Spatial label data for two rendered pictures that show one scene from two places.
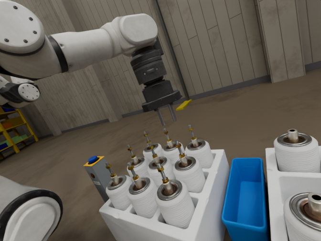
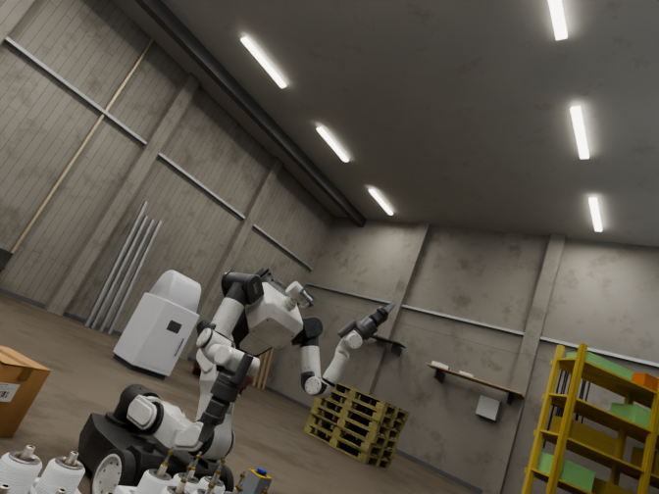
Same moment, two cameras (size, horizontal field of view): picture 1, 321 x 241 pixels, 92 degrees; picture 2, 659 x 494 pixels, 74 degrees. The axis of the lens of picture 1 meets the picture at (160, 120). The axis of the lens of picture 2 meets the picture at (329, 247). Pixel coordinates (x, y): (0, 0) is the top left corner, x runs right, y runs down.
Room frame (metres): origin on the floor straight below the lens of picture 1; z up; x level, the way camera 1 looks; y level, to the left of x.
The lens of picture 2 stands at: (0.76, -1.52, 0.70)
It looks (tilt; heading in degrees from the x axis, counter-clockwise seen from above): 17 degrees up; 96
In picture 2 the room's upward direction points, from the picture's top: 23 degrees clockwise
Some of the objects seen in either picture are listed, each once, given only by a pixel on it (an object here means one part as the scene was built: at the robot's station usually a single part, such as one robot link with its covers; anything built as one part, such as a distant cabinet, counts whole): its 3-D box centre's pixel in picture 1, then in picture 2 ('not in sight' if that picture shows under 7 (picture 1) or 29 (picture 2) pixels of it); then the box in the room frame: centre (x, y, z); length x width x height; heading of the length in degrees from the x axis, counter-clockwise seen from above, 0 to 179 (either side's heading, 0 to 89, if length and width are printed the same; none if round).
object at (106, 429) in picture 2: not in sight; (150, 437); (0.11, 0.67, 0.19); 0.64 x 0.52 x 0.33; 144
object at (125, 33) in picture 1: (128, 37); (231, 359); (0.44, 0.00, 0.67); 0.13 x 0.09 x 0.07; 126
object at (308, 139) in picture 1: (293, 139); not in sight; (0.38, -0.33, 0.25); 0.08 x 0.08 x 0.01
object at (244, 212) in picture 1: (248, 197); not in sight; (0.43, -0.19, 0.06); 0.30 x 0.11 x 0.12; 144
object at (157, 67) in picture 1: (155, 85); (220, 403); (0.47, -0.02, 0.53); 0.13 x 0.10 x 0.12; 90
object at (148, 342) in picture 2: not in sight; (163, 321); (-1.51, 4.31, 0.66); 0.65 x 0.55 x 1.31; 141
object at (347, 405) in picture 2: not in sight; (355, 421); (1.39, 5.43, 0.42); 1.18 x 0.82 x 0.84; 144
